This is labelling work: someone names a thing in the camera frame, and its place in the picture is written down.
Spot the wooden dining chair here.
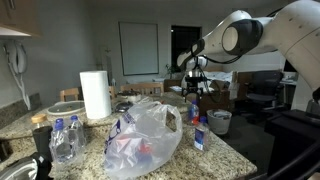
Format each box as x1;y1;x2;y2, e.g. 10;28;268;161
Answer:
59;85;118;103
119;82;165;96

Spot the grey trash bin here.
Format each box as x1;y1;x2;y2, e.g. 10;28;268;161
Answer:
206;109;233;136

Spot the grey plastic appliance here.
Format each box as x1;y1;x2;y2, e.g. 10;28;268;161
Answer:
305;98;320;118

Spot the white bowl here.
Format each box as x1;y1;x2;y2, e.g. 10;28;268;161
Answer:
116;90;143;104

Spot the white paper towel roll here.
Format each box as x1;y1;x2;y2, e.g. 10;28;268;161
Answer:
79;70;113;120

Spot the shrink-wrapped water bottle pack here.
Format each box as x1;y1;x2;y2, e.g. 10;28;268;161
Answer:
48;114;88;164

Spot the clear plastic bag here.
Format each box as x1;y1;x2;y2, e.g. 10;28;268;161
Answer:
103;101;184;180

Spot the plate with glass lid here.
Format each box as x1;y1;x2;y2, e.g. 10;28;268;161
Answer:
45;100;87;117

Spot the black office chair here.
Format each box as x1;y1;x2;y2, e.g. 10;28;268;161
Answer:
245;70;284;111

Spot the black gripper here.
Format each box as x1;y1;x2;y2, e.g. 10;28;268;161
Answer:
183;82;204;103

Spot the black equipment cart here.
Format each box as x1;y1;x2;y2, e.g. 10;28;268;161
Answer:
264;109;320;180

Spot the dark jar with cork lid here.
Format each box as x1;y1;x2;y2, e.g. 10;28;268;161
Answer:
30;113;54;161

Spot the white wall phone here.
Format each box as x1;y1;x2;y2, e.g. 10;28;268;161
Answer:
3;40;32;111

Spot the dark grey pot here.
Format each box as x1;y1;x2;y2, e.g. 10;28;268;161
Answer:
114;101;134;113

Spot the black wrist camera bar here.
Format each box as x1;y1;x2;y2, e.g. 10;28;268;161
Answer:
184;75;205;84

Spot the wooden wall cabinet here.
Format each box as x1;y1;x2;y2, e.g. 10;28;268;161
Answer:
0;0;43;38

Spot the brown cardboard box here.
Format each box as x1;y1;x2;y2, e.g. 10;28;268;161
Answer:
199;79;232;116

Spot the white wall whiteboard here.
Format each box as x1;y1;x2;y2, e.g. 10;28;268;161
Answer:
118;21;160;77

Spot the small green plant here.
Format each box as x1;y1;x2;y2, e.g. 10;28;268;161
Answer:
164;63;179;80

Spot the white bedding pile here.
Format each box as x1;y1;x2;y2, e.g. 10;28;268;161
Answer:
203;70;239;91

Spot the black computer monitor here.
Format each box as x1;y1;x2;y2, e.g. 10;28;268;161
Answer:
283;59;299;74

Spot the black and silver appliance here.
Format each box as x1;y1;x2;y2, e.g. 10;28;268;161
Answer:
0;151;54;180

